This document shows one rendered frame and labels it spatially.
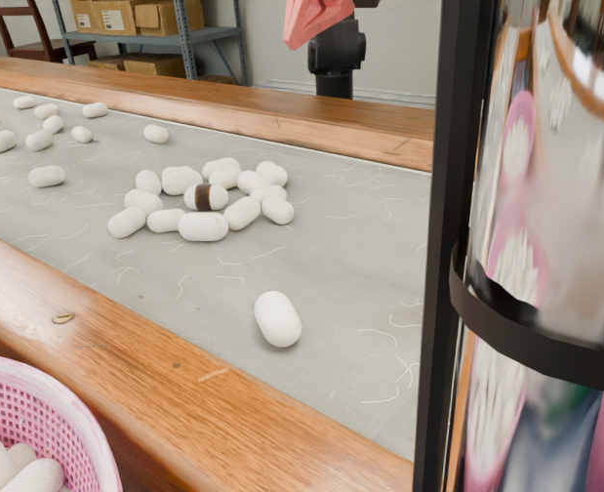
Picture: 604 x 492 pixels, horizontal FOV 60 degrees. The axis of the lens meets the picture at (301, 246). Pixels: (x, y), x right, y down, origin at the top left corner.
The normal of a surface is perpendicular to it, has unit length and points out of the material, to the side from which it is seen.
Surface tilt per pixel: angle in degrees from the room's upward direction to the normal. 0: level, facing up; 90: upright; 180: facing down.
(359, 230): 0
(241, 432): 0
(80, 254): 0
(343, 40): 83
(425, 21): 90
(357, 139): 45
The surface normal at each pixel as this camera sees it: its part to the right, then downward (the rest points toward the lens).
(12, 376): -0.39, 0.24
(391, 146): -0.48, -0.31
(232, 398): -0.07, -0.87
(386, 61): -0.59, 0.44
